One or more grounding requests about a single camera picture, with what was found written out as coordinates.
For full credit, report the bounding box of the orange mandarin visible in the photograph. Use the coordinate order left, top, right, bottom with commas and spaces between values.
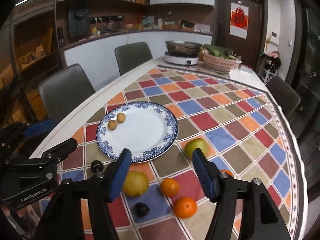
220, 169, 234, 177

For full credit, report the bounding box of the dark plum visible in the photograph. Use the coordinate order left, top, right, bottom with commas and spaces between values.
90, 160, 104, 173
134, 202, 150, 217

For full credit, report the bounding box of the yellow pear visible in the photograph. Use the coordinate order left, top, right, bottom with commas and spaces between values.
123, 171, 149, 197

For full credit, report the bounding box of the large orange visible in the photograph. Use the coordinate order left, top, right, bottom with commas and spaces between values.
173, 197, 197, 219

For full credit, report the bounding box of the green pear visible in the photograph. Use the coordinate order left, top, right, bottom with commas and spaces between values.
183, 138, 209, 160

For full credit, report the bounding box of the small mandarin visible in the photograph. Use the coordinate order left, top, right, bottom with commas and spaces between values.
161, 178, 180, 197

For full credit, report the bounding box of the brown longan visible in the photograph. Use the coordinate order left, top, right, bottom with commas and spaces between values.
117, 113, 126, 123
108, 120, 117, 130

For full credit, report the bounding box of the grey chair near left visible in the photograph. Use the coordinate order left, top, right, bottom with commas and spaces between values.
39, 63, 95, 125

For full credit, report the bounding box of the grey chair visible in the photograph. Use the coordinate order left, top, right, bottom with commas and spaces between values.
114, 42, 153, 75
266, 76, 301, 118
39, 63, 95, 125

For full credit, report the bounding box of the colourful checkered tablecloth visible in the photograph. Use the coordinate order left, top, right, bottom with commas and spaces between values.
37, 64, 301, 240

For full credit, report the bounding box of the blue white porcelain plate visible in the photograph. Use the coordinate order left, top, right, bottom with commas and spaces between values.
96, 101, 178, 163

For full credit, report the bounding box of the grey chair right side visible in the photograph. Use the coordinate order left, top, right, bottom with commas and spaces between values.
266, 76, 301, 118

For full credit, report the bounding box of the black water dispenser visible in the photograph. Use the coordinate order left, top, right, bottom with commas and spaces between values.
68, 8, 90, 38

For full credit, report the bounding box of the small white box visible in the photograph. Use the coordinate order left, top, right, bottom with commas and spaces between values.
239, 64, 253, 74

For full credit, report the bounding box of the grey chair far left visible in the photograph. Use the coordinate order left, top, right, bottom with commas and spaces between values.
114, 42, 153, 75

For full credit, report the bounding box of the pink basket of greens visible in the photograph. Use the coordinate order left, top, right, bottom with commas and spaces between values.
200, 44, 241, 73

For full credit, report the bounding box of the stroller with pink toy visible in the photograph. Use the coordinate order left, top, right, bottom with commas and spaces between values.
259, 51, 281, 83

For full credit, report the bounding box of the white induction cooker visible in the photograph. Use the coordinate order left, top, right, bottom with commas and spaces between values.
164, 51, 199, 66

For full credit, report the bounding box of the black glass sliding door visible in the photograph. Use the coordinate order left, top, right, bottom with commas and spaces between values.
286, 0, 319, 140

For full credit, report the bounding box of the steel pot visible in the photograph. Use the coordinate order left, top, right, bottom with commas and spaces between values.
165, 41, 202, 56

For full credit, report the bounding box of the white intercom panel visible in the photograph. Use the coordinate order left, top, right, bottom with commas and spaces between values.
270, 31, 279, 46

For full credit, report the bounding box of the red fu poster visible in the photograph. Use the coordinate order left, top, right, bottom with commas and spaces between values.
229, 1, 249, 39

